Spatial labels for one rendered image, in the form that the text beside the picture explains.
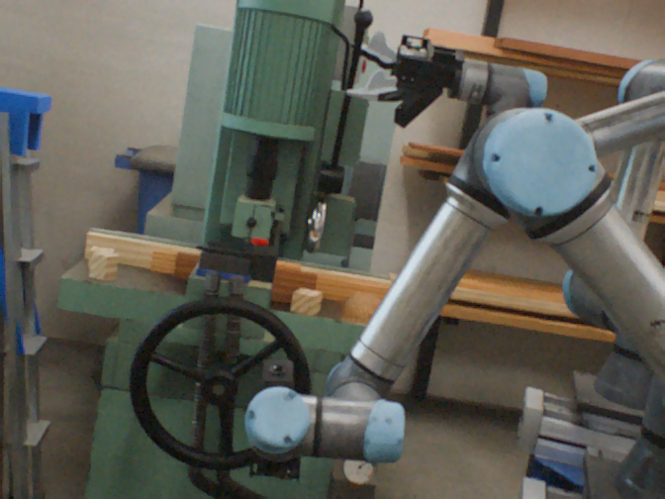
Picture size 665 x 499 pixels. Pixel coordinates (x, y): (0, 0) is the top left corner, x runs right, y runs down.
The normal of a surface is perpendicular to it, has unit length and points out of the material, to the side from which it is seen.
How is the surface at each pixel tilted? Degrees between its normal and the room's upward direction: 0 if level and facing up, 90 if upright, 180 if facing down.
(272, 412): 61
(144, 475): 90
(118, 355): 90
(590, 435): 90
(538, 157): 85
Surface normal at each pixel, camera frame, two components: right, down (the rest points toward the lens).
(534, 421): -0.22, 0.14
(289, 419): 0.05, -0.33
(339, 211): 0.02, 0.18
